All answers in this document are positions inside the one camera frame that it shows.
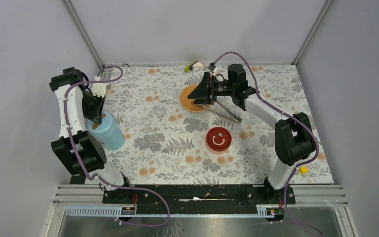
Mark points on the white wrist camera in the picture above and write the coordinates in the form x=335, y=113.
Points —
x=99, y=87
x=212, y=68

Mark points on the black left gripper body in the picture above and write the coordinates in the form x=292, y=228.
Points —
x=91, y=104

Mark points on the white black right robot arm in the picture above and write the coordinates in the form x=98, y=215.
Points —
x=294, y=140

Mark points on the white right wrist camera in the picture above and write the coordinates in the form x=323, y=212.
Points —
x=212, y=68

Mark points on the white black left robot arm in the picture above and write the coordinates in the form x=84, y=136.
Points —
x=86, y=130

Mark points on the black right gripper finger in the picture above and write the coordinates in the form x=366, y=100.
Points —
x=203, y=100
x=202, y=89

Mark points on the woven bamboo plate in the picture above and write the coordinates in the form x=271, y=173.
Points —
x=187, y=103

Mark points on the green purple white toy block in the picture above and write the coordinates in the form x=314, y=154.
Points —
x=195, y=65

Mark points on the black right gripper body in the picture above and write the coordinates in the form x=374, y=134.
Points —
x=223, y=89

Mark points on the light blue cup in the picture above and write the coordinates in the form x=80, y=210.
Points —
x=115, y=141

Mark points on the light blue lid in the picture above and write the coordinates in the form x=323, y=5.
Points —
x=104, y=129

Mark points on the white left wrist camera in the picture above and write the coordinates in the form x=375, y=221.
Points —
x=99, y=87

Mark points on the small yellow block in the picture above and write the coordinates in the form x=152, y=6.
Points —
x=303, y=170

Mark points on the dark red lid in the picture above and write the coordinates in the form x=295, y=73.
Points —
x=218, y=140

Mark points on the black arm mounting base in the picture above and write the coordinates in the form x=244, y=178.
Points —
x=200, y=199

